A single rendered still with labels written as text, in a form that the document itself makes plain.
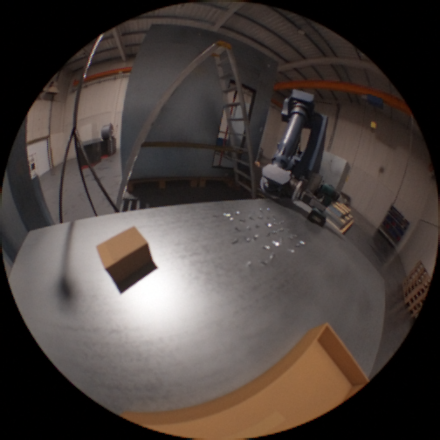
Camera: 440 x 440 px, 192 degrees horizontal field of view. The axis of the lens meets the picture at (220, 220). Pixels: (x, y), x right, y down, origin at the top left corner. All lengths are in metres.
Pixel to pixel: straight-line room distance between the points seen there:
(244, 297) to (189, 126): 2.24
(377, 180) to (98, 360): 11.61
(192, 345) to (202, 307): 0.08
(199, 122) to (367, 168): 10.91
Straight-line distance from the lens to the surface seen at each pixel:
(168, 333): 0.27
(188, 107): 2.31
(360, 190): 11.30
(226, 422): 0.33
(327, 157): 7.44
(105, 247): 0.32
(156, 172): 2.34
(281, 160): 0.91
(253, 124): 2.80
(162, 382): 0.29
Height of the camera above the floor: 0.92
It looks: 35 degrees down
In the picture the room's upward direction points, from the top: 13 degrees clockwise
